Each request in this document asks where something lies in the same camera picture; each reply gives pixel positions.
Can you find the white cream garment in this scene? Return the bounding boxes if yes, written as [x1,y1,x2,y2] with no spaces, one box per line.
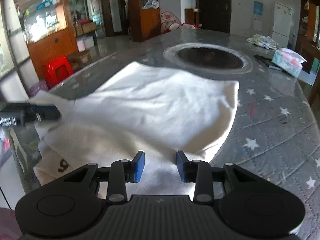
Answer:
[31,62,240,196]

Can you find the red plastic stool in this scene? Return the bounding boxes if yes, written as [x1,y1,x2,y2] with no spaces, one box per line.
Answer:
[43,55,74,88]

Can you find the grey star quilted table cover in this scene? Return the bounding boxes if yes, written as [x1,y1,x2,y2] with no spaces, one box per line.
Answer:
[10,27,320,240]

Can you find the round black induction cooktop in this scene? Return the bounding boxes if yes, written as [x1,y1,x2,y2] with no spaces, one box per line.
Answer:
[163,42,253,75]

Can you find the tissue box pastel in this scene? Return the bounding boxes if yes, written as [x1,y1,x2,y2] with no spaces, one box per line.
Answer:
[272,48,306,78]

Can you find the floral crumpled cloth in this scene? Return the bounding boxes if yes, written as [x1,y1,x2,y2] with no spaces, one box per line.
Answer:
[247,34,279,50]

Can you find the polka dot play tent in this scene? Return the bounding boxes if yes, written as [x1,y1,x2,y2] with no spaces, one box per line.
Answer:
[161,11,198,34]

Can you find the wooden shelf cabinet left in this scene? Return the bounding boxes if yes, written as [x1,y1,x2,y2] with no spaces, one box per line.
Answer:
[127,0,161,42]

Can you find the wooden display cabinet right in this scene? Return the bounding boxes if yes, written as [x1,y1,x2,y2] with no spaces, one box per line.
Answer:
[294,0,320,73]

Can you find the dark wooden door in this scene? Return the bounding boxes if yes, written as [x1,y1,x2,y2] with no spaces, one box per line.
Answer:
[196,0,232,33]

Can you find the white refrigerator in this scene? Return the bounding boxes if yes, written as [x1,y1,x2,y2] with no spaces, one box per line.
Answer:
[271,2,292,48]

